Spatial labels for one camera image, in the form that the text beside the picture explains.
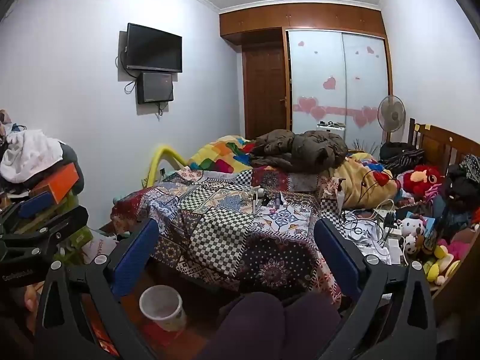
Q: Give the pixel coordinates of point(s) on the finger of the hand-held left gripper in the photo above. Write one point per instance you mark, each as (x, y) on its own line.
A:
(71, 219)
(34, 204)

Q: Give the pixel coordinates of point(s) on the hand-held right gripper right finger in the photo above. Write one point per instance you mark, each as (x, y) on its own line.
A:
(335, 255)

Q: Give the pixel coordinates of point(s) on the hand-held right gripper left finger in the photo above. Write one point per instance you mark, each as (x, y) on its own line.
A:
(137, 255)

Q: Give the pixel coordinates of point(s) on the person's left hand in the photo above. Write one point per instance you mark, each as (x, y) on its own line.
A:
(29, 298)

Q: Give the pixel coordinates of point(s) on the orange box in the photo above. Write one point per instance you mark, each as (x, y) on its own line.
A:
(60, 182)

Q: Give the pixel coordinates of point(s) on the white printed plastic bag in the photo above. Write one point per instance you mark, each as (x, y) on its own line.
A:
(98, 245)

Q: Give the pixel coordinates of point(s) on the white cloth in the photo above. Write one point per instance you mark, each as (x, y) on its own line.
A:
(30, 153)

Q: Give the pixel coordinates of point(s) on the white power strip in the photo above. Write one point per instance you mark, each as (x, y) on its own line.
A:
(386, 232)

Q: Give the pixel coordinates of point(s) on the white pump bottle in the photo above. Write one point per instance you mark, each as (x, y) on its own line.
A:
(340, 197)

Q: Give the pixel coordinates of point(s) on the yellow cartoon blanket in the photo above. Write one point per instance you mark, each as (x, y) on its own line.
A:
(356, 187)

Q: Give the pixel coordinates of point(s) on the spotted dog plush toy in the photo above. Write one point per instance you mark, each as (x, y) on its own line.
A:
(410, 243)

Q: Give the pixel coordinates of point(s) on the dark small bottle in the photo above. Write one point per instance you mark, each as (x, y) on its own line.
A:
(278, 199)

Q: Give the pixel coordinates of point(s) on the white cat plush toy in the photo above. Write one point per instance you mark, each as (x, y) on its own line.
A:
(412, 227)

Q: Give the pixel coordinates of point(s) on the patchwork printed blanket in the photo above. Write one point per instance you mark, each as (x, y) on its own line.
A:
(210, 213)

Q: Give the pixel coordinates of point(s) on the red heart headband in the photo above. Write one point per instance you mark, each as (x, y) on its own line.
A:
(380, 178)

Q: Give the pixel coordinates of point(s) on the yellow curved tube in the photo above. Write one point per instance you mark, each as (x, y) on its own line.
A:
(165, 153)

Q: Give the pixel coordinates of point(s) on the yellow plush toy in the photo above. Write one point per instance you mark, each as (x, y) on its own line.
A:
(440, 262)

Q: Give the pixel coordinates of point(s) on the person's purple pants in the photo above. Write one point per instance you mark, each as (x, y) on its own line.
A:
(255, 326)

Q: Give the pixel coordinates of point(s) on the dark spiky plant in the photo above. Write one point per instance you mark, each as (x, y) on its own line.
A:
(363, 148)

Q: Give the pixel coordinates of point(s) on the brown down jacket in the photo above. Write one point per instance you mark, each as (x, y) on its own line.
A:
(300, 150)

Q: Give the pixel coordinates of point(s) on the red plush toy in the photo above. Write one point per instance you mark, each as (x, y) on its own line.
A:
(425, 178)

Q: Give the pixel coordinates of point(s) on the black striped bag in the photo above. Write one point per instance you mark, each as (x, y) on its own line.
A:
(401, 155)

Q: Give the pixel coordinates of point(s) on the pink plush toy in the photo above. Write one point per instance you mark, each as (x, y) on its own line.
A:
(457, 249)

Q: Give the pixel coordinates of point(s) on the colourful block blanket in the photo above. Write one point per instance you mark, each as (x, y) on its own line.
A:
(215, 155)

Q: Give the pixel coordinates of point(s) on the dark clothes pile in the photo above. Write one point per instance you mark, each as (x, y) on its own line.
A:
(463, 191)

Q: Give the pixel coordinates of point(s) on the wooden bed headboard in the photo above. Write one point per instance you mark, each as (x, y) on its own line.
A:
(437, 142)

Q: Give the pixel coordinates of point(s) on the standing electric fan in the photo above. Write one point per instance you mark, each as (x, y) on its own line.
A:
(391, 112)

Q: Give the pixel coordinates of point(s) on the pink heart stickers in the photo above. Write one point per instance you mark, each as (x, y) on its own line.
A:
(306, 104)

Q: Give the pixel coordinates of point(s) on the frosted sliding wardrobe door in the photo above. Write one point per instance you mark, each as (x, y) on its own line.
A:
(315, 75)
(365, 78)

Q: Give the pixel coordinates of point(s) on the brown wooden door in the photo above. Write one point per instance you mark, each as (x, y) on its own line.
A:
(264, 90)

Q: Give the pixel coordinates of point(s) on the wooden overhead cabinet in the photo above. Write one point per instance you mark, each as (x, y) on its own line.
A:
(300, 17)

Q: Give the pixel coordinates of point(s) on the small black wall monitor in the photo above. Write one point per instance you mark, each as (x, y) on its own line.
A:
(154, 87)

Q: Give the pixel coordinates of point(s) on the black wall television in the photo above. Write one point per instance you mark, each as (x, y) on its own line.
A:
(153, 47)

